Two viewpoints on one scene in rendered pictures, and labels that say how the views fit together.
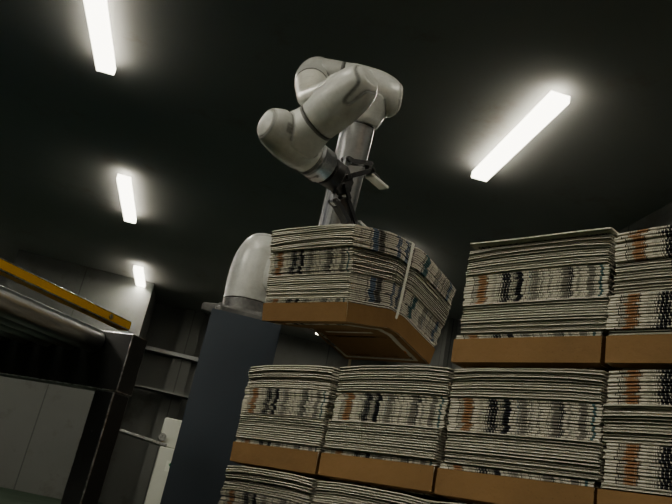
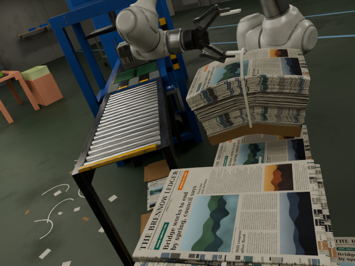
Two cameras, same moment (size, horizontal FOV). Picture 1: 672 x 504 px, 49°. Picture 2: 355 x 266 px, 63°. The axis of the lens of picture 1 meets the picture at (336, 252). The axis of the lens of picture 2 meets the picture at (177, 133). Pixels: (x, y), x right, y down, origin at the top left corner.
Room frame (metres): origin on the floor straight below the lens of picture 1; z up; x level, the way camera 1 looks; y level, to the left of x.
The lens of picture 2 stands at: (1.07, -0.91, 1.52)
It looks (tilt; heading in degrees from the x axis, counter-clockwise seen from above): 26 degrees down; 67
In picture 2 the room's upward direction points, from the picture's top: 19 degrees counter-clockwise
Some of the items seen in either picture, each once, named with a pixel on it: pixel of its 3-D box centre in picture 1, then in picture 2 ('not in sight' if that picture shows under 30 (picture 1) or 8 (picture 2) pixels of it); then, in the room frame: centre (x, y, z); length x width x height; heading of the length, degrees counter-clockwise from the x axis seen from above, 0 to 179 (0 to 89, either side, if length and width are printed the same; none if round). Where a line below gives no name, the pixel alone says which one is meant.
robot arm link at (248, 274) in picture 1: (260, 270); (254, 37); (2.09, 0.21, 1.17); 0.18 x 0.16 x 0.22; 93
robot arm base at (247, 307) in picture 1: (239, 312); not in sight; (2.09, 0.24, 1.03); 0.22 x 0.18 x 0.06; 98
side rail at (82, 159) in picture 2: not in sight; (99, 129); (1.37, 1.18, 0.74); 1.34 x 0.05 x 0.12; 64
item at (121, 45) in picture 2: not in sight; (133, 52); (2.30, 2.49, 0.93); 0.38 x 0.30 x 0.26; 64
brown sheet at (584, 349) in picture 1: (573, 378); not in sight; (1.32, -0.48, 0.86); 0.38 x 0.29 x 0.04; 132
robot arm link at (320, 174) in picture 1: (318, 162); (177, 41); (1.61, 0.09, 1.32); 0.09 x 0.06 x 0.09; 43
